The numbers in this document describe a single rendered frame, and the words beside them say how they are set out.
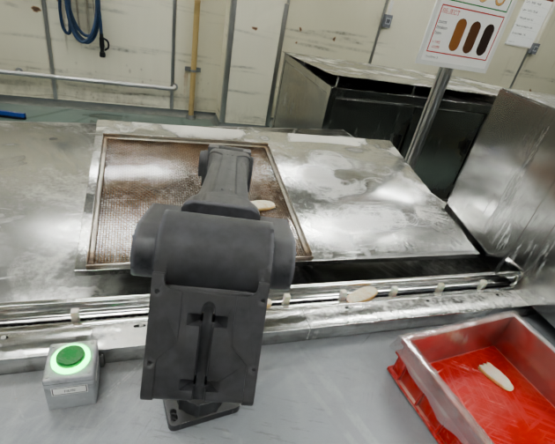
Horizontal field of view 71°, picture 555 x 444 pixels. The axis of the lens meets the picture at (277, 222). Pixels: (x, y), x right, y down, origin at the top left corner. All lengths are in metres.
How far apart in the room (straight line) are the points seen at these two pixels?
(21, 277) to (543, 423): 1.09
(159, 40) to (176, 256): 4.12
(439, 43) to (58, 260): 1.39
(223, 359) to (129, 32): 4.15
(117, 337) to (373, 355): 0.51
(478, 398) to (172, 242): 0.78
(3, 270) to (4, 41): 3.63
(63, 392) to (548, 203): 1.09
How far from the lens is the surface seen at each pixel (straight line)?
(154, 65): 4.39
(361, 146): 1.50
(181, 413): 0.72
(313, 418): 0.76
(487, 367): 0.99
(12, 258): 1.06
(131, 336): 0.78
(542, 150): 1.17
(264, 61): 4.21
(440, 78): 1.70
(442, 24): 1.62
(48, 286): 0.96
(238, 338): 0.27
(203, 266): 0.25
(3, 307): 0.88
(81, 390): 0.72
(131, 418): 0.73
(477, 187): 1.29
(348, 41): 4.81
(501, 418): 0.93
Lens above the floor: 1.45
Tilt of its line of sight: 32 degrees down
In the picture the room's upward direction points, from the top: 12 degrees clockwise
